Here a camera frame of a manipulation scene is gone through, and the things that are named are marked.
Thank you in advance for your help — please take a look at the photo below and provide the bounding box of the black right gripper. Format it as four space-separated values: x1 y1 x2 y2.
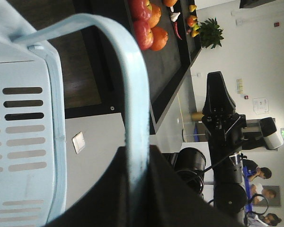
202 71 247 151

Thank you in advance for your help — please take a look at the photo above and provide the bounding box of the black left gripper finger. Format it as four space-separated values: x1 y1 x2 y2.
44 146 130 227

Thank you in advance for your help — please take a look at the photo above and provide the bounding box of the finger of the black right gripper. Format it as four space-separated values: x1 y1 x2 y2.
147 144 246 227

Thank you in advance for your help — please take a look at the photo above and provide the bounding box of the light blue plastic basket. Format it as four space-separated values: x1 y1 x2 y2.
0 0 150 227

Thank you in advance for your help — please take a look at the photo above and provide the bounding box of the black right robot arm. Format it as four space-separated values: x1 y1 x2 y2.
147 71 257 227

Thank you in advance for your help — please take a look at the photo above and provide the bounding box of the green potted plant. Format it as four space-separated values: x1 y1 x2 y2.
199 18 224 49

